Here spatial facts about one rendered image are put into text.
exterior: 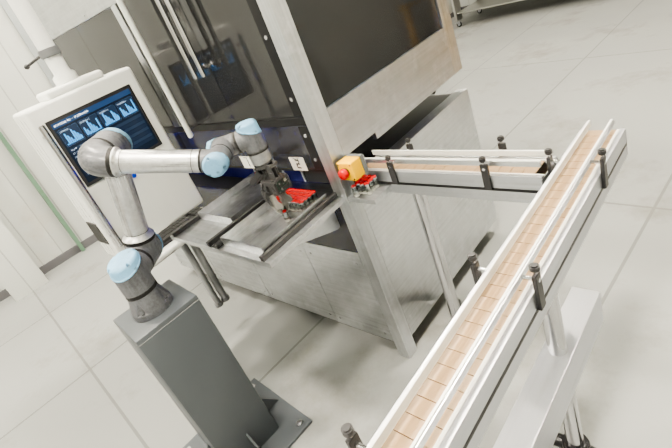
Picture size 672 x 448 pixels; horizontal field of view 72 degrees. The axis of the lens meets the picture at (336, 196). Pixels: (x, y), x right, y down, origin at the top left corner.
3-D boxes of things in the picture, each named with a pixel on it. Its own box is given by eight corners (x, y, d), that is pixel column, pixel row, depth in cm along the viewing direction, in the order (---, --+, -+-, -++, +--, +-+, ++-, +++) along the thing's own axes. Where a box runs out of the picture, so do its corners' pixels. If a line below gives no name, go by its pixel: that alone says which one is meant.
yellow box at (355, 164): (353, 170, 172) (347, 153, 169) (368, 170, 167) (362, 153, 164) (341, 180, 168) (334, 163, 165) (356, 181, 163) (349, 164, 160)
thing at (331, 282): (277, 202, 412) (234, 112, 375) (500, 230, 269) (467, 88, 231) (187, 274, 355) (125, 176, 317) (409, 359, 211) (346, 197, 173)
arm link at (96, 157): (59, 151, 138) (224, 149, 139) (76, 139, 148) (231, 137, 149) (69, 186, 143) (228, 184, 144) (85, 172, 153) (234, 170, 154)
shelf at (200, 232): (251, 181, 229) (250, 178, 228) (357, 190, 180) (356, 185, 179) (172, 239, 201) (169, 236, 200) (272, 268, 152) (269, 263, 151)
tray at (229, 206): (256, 178, 224) (253, 172, 223) (290, 181, 206) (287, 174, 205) (201, 218, 205) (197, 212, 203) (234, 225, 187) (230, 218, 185)
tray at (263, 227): (285, 196, 194) (282, 188, 192) (328, 201, 176) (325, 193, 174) (223, 244, 175) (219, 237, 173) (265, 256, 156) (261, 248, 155)
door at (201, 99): (182, 125, 227) (117, 3, 202) (236, 120, 195) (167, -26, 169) (181, 125, 227) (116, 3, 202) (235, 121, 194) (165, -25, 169)
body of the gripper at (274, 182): (278, 198, 160) (264, 168, 155) (263, 196, 166) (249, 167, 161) (293, 186, 165) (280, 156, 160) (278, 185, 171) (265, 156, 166)
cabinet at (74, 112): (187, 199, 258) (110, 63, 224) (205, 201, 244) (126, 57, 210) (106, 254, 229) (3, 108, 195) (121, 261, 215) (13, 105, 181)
